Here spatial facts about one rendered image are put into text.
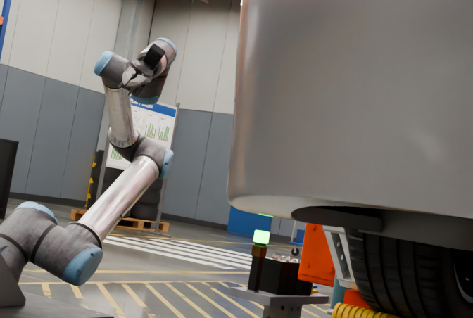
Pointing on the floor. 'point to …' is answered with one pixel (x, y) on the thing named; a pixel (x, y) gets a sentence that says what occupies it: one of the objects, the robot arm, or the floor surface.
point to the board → (166, 138)
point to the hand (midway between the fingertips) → (128, 81)
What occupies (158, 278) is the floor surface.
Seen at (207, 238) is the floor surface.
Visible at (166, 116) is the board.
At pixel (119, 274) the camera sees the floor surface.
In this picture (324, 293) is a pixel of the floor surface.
